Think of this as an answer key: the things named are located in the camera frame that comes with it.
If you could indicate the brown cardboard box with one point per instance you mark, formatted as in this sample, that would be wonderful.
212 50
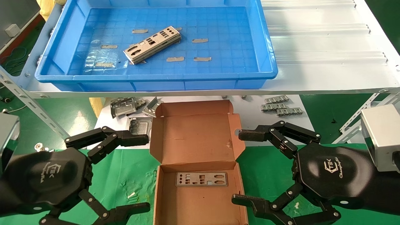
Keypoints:
193 137

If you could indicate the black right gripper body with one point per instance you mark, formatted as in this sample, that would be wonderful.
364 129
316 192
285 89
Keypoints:
331 175

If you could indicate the grey metal connector strip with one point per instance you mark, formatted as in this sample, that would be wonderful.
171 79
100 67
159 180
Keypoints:
276 99
273 107
290 112

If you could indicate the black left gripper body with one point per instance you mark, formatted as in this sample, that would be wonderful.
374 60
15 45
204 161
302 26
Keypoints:
47 178

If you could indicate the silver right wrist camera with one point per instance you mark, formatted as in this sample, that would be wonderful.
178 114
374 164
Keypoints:
381 134

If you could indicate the blue plastic tray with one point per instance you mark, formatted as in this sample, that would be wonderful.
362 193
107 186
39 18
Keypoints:
218 25

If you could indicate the grey stamped metal bracket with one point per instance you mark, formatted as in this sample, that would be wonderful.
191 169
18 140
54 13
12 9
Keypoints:
123 107

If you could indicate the flat grey metal frame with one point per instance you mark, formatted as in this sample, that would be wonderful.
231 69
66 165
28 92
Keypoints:
139 125

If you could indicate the angled grey metal bracket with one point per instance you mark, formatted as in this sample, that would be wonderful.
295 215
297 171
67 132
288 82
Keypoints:
151 107

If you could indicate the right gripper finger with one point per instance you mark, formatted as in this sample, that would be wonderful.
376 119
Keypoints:
272 211
290 131

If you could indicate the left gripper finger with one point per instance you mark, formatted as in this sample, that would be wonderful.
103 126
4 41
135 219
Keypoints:
106 138
103 214

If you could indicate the stack of metal plates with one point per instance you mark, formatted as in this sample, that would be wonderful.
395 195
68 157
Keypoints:
150 45

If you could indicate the white metal shelf rack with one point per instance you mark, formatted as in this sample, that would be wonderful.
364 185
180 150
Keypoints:
312 47

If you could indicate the metal IO shield plate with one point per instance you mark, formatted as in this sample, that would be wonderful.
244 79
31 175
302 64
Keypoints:
201 179

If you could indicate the white wall socket box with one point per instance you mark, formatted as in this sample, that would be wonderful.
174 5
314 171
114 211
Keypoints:
12 30

